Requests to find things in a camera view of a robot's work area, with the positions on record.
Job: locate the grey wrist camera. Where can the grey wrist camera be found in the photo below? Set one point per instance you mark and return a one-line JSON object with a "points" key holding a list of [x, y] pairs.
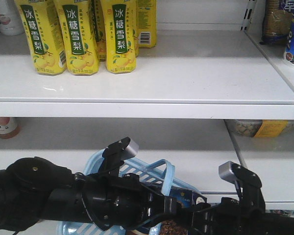
{"points": [[226, 172], [130, 148]]}

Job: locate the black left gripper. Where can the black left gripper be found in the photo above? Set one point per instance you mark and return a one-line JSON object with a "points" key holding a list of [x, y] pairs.
{"points": [[124, 201]]}

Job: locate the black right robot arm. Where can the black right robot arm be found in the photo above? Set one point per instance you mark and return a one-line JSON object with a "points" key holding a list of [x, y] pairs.
{"points": [[243, 216]]}

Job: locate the chocolate cookie box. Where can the chocolate cookie box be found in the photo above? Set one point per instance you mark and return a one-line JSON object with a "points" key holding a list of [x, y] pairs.
{"points": [[187, 198]]}

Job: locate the brown cracker pack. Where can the brown cracker pack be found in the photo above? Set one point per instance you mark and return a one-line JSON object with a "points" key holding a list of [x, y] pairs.
{"points": [[276, 22]]}

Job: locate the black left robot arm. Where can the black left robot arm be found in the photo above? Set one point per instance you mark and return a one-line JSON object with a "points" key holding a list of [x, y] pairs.
{"points": [[32, 189]]}

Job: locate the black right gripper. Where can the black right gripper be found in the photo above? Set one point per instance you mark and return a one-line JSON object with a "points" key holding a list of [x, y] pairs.
{"points": [[205, 219]]}

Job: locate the light blue plastic basket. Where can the light blue plastic basket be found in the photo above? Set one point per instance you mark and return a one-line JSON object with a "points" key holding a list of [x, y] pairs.
{"points": [[161, 171]]}

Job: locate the yellow pear drink bottle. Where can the yellow pear drink bottle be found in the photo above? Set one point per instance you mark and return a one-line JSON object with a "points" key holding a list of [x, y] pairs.
{"points": [[44, 35], [146, 20], [76, 21], [119, 33]]}

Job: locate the white store shelving unit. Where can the white store shelving unit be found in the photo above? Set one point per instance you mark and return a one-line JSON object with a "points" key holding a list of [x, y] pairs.
{"points": [[208, 66]]}

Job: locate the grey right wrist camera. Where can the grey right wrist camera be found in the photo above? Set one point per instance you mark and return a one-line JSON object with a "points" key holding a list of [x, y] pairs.
{"points": [[226, 172]]}

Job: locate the peach drink bottle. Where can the peach drink bottle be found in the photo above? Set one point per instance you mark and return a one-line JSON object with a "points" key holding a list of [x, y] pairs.
{"points": [[8, 127]]}

